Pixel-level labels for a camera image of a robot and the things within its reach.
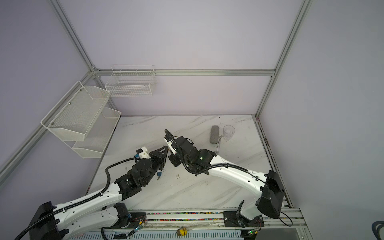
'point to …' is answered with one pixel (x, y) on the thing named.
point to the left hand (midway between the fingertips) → (171, 149)
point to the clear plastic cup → (228, 131)
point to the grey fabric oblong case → (214, 134)
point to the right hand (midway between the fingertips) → (168, 150)
